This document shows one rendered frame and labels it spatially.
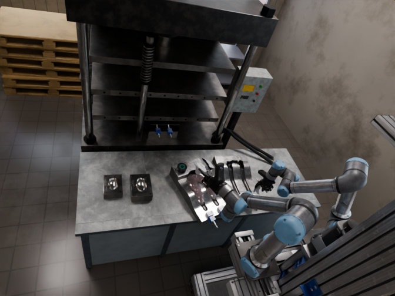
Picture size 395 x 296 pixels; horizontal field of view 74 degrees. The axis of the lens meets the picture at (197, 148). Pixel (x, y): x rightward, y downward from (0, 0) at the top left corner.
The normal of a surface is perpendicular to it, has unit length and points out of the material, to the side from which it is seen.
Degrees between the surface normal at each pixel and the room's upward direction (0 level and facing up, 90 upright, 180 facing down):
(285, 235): 83
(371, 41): 90
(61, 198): 0
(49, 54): 90
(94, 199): 0
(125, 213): 0
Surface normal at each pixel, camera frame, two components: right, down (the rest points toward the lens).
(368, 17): -0.94, 0.04
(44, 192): 0.24, -0.67
